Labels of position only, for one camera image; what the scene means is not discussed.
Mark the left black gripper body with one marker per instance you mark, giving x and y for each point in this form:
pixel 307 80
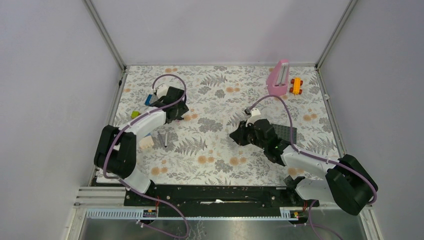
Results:
pixel 181 109

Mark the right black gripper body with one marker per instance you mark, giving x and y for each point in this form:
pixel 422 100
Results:
pixel 247 136

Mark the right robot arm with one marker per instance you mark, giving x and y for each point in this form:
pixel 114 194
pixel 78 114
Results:
pixel 342 181

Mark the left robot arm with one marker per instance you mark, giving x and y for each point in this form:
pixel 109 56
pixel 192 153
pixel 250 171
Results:
pixel 116 151

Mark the white black pen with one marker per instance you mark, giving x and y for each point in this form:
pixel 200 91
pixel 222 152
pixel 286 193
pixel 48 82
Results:
pixel 165 142

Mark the dark grey brick baseplate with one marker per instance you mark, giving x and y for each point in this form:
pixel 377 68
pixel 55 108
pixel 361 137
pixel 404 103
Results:
pixel 283 132

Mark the blue grey brick block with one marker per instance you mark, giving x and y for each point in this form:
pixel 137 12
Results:
pixel 150 100

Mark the red green toy truck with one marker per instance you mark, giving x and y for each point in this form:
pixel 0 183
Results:
pixel 135 114

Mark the blue white brick block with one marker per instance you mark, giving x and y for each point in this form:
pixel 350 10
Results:
pixel 146 142

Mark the floral patterned table mat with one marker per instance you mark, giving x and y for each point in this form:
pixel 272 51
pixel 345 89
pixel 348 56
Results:
pixel 200 151

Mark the pink metronome box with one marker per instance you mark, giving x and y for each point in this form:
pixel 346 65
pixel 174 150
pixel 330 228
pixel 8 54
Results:
pixel 277 81

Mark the orange red toy car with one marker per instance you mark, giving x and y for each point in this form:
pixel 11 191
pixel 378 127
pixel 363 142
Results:
pixel 296 86

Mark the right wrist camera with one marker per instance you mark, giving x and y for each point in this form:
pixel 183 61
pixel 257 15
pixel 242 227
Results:
pixel 254 115

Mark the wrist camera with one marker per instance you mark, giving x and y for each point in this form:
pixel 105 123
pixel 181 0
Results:
pixel 254 115
pixel 161 91

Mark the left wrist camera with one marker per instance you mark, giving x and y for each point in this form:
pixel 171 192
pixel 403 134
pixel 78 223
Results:
pixel 161 91

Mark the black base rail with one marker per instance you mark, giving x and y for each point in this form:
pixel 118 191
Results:
pixel 202 198

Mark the white slotted cable duct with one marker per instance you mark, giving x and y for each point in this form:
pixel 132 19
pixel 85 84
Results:
pixel 262 214

